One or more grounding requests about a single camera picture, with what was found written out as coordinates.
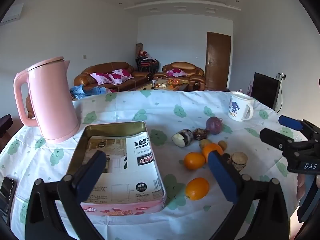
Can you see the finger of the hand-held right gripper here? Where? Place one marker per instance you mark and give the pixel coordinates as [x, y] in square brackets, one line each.
[290, 122]
[275, 138]

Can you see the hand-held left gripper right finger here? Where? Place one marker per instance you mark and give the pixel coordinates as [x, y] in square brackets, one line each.
[222, 177]

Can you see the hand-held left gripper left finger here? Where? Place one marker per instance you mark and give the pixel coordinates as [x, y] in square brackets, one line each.
[92, 177]

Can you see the pink metal tin box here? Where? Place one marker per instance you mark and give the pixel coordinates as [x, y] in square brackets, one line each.
[120, 211]

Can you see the purple passion fruit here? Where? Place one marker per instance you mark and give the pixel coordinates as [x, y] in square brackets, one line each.
[214, 126]

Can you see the person's right hand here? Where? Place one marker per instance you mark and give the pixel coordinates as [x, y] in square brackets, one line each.
[301, 187]

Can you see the small dark brown fruit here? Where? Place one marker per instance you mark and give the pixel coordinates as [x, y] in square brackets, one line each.
[226, 158]

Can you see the black television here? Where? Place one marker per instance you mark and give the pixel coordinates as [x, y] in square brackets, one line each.
[265, 90]

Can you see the printed paper leaflet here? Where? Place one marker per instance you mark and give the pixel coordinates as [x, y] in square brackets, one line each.
[140, 175]

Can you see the white mug blue print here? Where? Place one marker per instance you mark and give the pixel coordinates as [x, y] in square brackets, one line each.
[237, 107]

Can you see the white tablecloth green print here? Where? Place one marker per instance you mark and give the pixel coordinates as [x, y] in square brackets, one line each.
[125, 105]

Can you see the blue clothing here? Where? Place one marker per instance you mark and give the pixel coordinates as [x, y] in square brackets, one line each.
[82, 91]

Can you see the black smartphone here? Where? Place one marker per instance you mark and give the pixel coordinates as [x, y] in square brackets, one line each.
[6, 190]

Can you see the pink electric kettle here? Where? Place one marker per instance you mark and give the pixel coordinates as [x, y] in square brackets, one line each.
[52, 100]

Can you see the brown wooden door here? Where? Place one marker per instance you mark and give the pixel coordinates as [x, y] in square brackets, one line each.
[217, 60]

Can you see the pink floral cushion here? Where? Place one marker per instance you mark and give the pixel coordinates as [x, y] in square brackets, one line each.
[100, 77]
[176, 73]
[120, 75]

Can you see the dark wooden stool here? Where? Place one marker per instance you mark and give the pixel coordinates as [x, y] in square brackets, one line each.
[5, 122]

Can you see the wooden coffee table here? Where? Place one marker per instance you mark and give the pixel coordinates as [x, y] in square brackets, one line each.
[147, 86]

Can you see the brown leather sofa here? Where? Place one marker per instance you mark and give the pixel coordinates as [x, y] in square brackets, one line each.
[100, 68]

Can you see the brown leather armchair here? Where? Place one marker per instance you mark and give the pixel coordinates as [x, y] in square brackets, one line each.
[185, 66]

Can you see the stacked dark chairs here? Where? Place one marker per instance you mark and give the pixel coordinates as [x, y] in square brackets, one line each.
[145, 66]

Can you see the tall brown vase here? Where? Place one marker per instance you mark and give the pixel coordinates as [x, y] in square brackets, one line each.
[139, 48]

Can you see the white air conditioner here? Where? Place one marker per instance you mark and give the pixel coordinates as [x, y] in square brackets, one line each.
[12, 13]

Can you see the white wall socket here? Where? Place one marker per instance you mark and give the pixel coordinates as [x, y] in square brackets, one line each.
[282, 76]

